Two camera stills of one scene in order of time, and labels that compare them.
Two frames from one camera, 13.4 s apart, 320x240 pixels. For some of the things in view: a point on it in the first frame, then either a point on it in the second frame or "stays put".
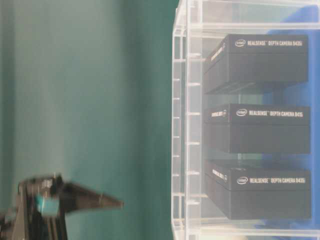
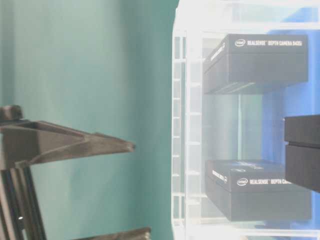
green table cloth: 86,94 stays put
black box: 244,59 stays put
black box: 246,128 to 302,153
